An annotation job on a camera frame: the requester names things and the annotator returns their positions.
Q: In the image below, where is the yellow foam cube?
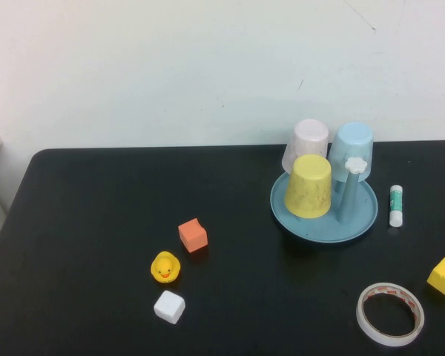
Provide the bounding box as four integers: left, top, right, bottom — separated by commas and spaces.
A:
426, 256, 445, 297

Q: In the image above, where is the pink translucent plastic cup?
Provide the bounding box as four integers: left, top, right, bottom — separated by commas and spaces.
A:
281, 119, 330, 175

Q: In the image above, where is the orange foam cube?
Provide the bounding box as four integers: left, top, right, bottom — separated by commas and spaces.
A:
177, 217, 208, 254

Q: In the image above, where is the yellow rubber duck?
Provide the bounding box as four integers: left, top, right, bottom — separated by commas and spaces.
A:
150, 251, 182, 285

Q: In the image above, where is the blue translucent plastic cup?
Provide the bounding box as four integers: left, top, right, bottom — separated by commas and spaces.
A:
328, 122, 375, 183

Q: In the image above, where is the yellow plastic cup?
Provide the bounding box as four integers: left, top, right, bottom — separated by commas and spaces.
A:
283, 154, 333, 220

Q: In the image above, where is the white foam cube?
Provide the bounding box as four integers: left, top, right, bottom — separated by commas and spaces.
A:
153, 289, 186, 326

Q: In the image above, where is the white green glue stick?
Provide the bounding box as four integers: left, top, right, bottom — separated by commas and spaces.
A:
389, 185, 406, 228

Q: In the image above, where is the white double-sided tape roll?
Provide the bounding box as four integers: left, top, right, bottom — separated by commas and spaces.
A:
355, 282, 426, 348

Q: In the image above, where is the blue cup stand with pegs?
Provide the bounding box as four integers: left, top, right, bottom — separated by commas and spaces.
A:
269, 156, 379, 244

